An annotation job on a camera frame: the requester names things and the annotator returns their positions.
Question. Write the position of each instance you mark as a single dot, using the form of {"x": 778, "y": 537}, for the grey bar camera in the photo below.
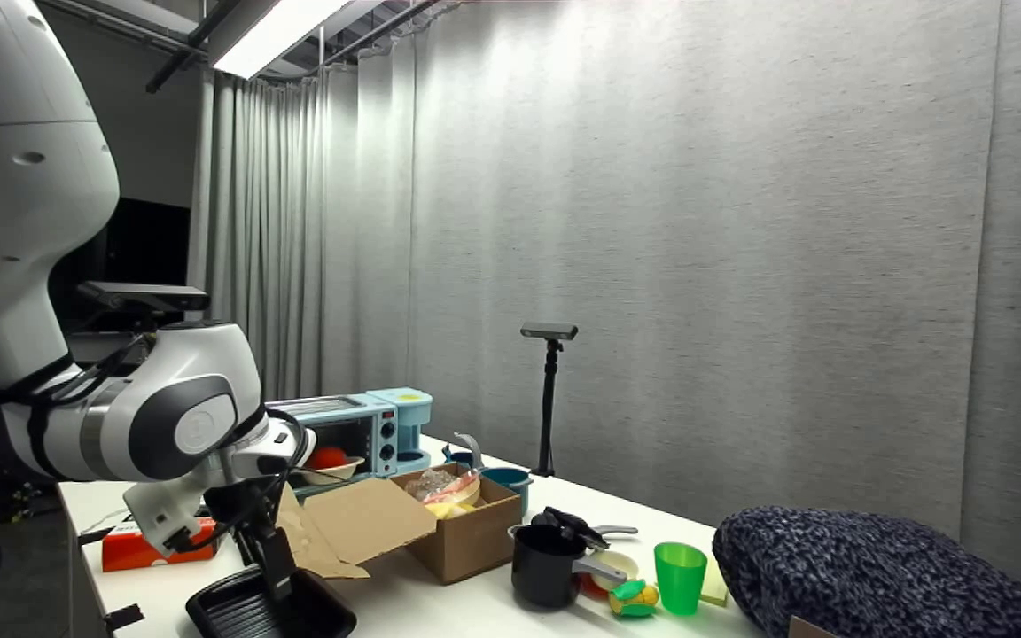
{"x": 158, "y": 296}

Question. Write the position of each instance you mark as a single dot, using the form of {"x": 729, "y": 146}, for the dark blue speckled cushion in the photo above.
{"x": 878, "y": 579}

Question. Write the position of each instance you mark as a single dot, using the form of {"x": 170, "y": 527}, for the teal toy pot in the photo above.
{"x": 510, "y": 478}

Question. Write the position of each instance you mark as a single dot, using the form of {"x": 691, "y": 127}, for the black toy pot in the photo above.
{"x": 544, "y": 572}

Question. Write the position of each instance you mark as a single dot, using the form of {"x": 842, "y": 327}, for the black wall monitor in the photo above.
{"x": 150, "y": 242}

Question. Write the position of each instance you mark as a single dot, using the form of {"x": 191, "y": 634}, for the black ribbed tray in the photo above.
{"x": 229, "y": 615}

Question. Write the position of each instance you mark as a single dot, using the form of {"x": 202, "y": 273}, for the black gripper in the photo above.
{"x": 238, "y": 500}

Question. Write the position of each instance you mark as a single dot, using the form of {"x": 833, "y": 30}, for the brown cardboard box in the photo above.
{"x": 470, "y": 537}

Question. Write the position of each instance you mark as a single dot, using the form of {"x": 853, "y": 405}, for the yellow green cloth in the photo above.
{"x": 714, "y": 588}

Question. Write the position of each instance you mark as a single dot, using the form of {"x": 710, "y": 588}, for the red toy tomato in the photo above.
{"x": 329, "y": 457}

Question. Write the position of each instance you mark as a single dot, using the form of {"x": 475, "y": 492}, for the small black table clamp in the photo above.
{"x": 120, "y": 615}

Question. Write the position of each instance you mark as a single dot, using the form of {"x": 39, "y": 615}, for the black kitchen utensil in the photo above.
{"x": 569, "y": 527}

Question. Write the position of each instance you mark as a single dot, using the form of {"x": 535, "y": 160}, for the small black camera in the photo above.
{"x": 546, "y": 330}

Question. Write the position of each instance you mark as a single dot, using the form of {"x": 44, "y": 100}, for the clear plastic bag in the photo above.
{"x": 440, "y": 488}

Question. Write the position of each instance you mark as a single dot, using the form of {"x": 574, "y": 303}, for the light blue toy microwave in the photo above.
{"x": 388, "y": 432}

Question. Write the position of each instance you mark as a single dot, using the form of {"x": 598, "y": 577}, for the yellow toy food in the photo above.
{"x": 455, "y": 504}

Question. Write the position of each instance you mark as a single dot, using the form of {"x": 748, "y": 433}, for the green and yellow toy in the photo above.
{"x": 631, "y": 599}

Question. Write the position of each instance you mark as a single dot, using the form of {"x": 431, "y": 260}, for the flat orange box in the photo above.
{"x": 131, "y": 552}

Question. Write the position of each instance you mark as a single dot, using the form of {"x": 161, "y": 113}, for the green plastic cup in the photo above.
{"x": 677, "y": 579}

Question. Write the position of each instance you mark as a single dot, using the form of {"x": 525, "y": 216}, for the small white bowl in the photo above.
{"x": 329, "y": 472}

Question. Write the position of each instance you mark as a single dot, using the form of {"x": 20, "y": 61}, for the black camera stand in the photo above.
{"x": 546, "y": 403}

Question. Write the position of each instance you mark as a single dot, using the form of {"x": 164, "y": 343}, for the ceiling light panel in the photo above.
{"x": 282, "y": 30}

